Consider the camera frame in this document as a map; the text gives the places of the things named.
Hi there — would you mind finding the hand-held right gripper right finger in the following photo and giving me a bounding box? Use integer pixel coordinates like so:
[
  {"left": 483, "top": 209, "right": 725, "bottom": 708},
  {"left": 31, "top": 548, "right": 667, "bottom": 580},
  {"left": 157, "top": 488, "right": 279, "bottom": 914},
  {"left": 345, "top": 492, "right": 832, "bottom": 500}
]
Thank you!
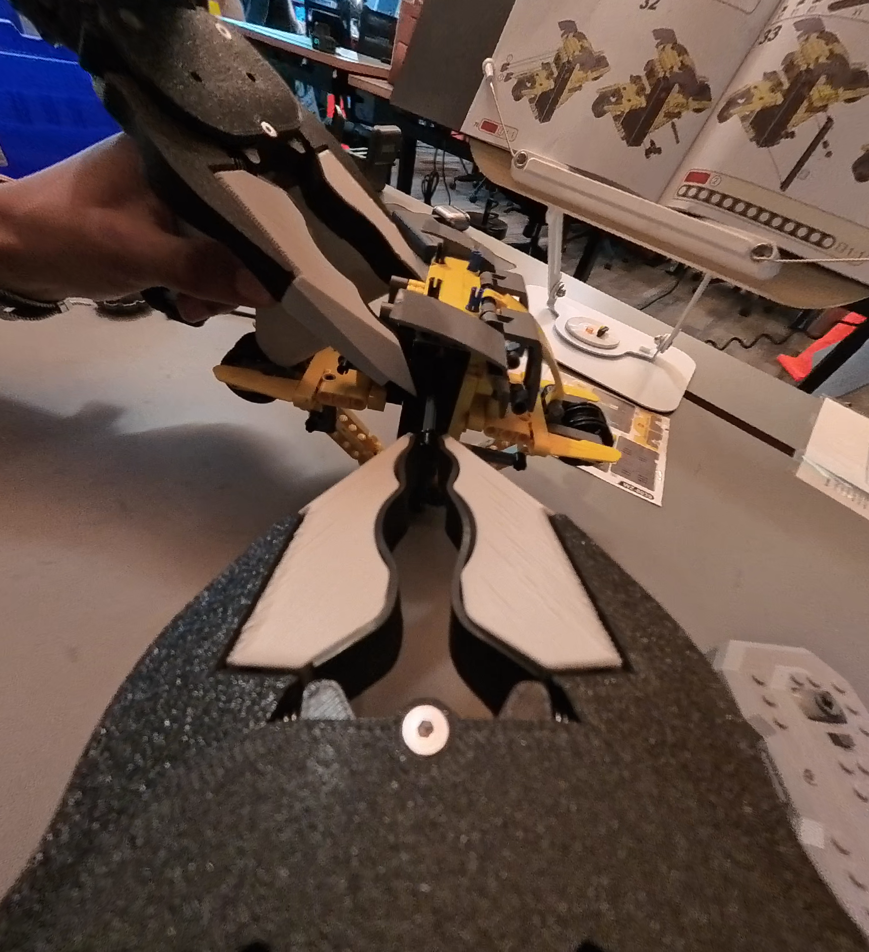
[{"left": 440, "top": 435, "right": 625, "bottom": 676}]

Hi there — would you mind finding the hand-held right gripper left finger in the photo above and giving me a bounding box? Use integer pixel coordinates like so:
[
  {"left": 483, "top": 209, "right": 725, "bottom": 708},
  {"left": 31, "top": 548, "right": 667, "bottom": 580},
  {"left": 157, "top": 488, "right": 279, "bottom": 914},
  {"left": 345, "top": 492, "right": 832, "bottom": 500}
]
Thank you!
[{"left": 225, "top": 433, "right": 416, "bottom": 669}]

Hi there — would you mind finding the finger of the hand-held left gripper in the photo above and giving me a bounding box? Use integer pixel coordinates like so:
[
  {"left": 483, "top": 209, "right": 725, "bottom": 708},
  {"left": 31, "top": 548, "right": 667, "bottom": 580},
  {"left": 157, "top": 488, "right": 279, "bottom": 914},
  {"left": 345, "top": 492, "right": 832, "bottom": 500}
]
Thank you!
[
  {"left": 286, "top": 132, "right": 439, "bottom": 298},
  {"left": 211, "top": 167, "right": 419, "bottom": 397}
]

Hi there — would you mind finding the yellow black brick vehicle model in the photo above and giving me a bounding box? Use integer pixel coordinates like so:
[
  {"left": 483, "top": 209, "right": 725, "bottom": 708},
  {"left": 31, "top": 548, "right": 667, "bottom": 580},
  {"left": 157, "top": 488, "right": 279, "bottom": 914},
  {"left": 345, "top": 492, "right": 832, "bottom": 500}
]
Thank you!
[{"left": 213, "top": 249, "right": 623, "bottom": 516}]

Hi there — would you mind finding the person's left hand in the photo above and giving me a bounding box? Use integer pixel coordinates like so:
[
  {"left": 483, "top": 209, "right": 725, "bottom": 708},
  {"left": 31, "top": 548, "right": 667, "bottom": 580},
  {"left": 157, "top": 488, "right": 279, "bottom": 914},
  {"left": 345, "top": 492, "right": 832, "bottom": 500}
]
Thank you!
[{"left": 0, "top": 132, "right": 279, "bottom": 326}]

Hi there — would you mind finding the black battery charger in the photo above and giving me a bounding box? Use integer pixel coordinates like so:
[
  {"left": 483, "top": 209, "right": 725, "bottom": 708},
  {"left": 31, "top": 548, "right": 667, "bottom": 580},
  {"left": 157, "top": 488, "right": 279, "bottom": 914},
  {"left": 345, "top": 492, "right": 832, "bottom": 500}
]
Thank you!
[{"left": 371, "top": 125, "right": 403, "bottom": 187}]

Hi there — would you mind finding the blue plastic bin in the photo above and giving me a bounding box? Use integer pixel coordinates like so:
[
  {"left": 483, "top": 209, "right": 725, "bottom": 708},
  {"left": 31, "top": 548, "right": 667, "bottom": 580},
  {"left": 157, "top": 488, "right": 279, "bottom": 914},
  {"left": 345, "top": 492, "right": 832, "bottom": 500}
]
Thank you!
[{"left": 0, "top": 22, "right": 123, "bottom": 179}]

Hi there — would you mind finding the yellow sticker sheet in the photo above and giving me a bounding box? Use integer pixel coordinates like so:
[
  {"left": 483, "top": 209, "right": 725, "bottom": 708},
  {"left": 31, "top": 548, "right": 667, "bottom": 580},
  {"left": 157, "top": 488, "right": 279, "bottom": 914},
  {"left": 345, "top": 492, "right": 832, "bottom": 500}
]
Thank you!
[{"left": 576, "top": 387, "right": 671, "bottom": 507}]

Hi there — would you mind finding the black board panel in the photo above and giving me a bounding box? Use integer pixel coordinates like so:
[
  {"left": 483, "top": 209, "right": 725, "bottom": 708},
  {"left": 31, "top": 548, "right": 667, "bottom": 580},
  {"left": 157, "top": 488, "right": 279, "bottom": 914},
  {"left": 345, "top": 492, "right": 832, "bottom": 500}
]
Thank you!
[{"left": 390, "top": 0, "right": 517, "bottom": 136}]

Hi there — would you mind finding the white metal book stand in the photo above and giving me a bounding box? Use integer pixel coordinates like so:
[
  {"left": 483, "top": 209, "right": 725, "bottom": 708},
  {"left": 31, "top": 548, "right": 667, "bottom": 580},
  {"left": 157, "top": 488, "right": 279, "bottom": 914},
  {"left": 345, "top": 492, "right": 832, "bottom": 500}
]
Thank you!
[{"left": 470, "top": 137, "right": 869, "bottom": 414}]

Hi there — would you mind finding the printed paper sheet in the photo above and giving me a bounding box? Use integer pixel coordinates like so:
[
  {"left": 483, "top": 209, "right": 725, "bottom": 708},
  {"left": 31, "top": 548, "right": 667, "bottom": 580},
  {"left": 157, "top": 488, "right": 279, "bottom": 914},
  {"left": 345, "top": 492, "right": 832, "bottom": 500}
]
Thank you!
[{"left": 795, "top": 398, "right": 869, "bottom": 547}]

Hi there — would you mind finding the grey remote controller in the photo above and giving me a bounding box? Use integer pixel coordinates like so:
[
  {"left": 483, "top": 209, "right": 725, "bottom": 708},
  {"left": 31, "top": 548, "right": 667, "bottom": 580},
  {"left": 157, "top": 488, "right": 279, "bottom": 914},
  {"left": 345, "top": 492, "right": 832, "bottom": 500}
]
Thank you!
[{"left": 713, "top": 641, "right": 869, "bottom": 952}]

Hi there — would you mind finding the open instruction booklet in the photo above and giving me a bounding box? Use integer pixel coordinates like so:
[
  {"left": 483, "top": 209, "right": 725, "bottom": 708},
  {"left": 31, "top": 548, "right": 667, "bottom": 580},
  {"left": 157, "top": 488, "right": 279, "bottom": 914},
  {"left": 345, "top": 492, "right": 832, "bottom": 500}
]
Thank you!
[{"left": 460, "top": 0, "right": 869, "bottom": 265}]

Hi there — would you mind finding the orange floor cone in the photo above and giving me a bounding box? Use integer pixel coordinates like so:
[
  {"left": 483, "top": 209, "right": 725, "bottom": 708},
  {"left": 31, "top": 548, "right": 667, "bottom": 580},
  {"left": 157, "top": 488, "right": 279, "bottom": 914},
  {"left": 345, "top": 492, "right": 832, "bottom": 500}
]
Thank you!
[{"left": 777, "top": 311, "right": 869, "bottom": 384}]

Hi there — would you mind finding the coiled black floor cable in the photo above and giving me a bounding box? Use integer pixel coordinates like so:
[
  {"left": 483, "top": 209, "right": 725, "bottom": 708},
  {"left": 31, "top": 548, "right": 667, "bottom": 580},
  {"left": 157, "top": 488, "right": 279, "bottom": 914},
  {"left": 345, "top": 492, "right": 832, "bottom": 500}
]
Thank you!
[{"left": 706, "top": 326, "right": 778, "bottom": 356}]

